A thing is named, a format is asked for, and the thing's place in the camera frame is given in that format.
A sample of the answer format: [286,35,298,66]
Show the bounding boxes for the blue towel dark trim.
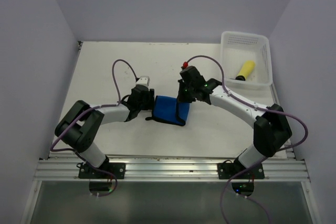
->
[145,95,190,126]

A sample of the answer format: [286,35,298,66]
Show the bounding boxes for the yellow towel black trim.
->
[234,60,256,81]

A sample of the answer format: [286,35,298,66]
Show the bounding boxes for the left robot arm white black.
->
[55,84,154,178]

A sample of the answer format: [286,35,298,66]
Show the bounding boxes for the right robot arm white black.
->
[177,66,292,178]

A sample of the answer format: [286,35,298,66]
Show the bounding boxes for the white plastic basket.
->
[219,31,273,89]

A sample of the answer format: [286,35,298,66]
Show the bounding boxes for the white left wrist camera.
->
[135,76,150,88]

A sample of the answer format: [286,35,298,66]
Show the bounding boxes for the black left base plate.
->
[76,163,126,179]

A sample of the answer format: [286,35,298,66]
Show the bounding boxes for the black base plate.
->
[76,163,126,179]
[217,160,265,179]

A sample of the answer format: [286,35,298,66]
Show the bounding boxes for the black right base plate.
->
[217,160,265,179]

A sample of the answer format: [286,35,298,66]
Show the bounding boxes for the aluminium mounting rail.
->
[34,154,310,182]

